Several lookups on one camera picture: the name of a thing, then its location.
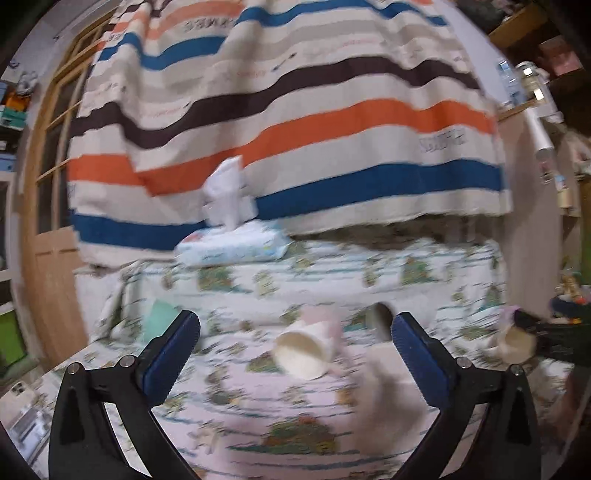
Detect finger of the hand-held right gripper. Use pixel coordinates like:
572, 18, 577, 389
513, 309, 557, 334
531, 325, 591, 366

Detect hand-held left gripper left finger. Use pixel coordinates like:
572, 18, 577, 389
48, 310, 201, 480

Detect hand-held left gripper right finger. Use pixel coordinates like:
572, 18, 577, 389
390, 311, 542, 480

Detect small white cup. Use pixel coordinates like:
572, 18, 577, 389
484, 306, 539, 365

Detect white cup with pink base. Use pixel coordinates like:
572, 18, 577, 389
271, 305, 343, 381

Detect mint green cup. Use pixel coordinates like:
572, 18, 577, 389
142, 299, 182, 343

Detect grey cup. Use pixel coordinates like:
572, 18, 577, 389
365, 302, 394, 343

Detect small colourful figurine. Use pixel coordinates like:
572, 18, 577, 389
556, 271, 588, 301

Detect printed bed sheet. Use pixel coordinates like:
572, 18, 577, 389
28, 237, 568, 480

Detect tissue pack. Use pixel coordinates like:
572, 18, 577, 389
174, 156, 291, 268

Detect wooden door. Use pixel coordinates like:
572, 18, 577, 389
18, 14, 125, 374

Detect white phone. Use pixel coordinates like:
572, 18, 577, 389
0, 378, 40, 418

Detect white handheld vacuum cleaner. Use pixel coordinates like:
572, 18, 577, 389
513, 60, 565, 185

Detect clear water bottle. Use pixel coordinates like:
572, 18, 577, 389
497, 59, 524, 109

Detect striped blanket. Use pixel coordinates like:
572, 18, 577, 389
67, 0, 514, 268

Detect wooden shelf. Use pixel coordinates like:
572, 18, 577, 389
487, 2, 591, 123

